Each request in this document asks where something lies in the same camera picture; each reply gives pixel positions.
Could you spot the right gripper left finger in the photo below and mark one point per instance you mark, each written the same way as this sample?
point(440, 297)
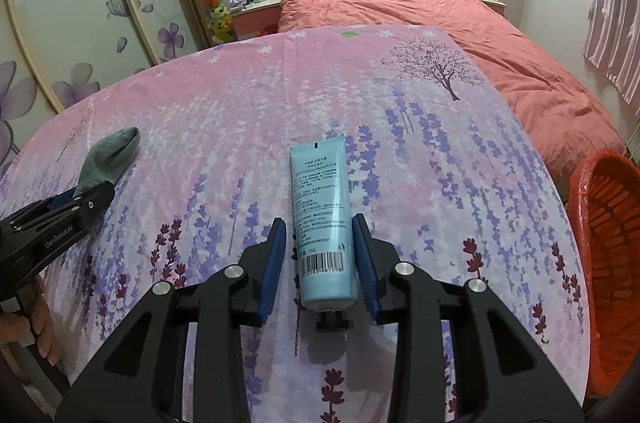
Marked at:
point(182, 344)

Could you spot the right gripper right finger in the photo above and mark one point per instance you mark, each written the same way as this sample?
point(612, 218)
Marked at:
point(501, 373)

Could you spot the green sock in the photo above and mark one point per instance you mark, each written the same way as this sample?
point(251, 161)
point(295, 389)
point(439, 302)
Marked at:
point(108, 159)

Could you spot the light blue cream tube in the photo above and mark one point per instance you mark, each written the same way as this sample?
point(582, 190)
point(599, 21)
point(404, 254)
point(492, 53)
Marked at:
point(326, 266)

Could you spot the person left hand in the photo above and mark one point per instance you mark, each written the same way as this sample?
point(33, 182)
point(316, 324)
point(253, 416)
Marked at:
point(38, 323)

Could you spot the orange plastic basket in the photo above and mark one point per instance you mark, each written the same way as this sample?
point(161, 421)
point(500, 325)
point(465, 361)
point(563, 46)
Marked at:
point(603, 209)

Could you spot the salmon pink duvet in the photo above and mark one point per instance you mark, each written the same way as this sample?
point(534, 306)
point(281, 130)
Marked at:
point(565, 120)

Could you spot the floral wardrobe sliding door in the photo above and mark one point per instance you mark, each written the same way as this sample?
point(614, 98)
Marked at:
point(56, 53)

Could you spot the pink bedside table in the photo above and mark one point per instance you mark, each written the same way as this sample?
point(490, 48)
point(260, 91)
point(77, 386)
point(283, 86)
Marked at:
point(257, 19)

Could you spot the pink striped curtain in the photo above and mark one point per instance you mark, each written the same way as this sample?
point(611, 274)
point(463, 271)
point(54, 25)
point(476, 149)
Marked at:
point(612, 45)

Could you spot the right bedside table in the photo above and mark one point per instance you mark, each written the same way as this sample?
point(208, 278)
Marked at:
point(497, 6)

